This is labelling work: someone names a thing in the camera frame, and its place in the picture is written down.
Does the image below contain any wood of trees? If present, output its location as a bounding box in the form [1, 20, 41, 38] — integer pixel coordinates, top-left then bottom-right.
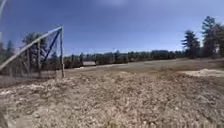
[0, 31, 224, 78]

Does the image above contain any low building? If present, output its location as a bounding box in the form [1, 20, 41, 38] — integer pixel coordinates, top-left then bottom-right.
[82, 60, 98, 67]

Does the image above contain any dry grass field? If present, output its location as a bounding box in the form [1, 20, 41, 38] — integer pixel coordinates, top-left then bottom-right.
[0, 57, 224, 128]

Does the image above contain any tall pine tree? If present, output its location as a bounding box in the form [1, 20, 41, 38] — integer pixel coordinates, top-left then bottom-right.
[200, 15, 224, 58]

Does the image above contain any wire fence with wooden posts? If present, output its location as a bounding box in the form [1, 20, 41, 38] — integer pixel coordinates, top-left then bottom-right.
[0, 25, 67, 80]

